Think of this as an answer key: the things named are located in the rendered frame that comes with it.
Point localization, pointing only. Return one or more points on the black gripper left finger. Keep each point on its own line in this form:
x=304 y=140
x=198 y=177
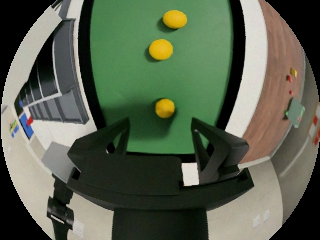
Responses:
x=98 y=140

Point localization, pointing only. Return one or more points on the green tray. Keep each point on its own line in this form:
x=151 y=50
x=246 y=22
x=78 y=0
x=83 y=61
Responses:
x=201 y=77

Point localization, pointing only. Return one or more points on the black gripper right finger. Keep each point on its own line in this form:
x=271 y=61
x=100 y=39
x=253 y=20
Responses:
x=229 y=149

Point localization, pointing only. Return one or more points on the yellow marble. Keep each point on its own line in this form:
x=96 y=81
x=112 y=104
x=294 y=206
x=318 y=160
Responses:
x=160 y=49
x=164 y=108
x=174 y=19

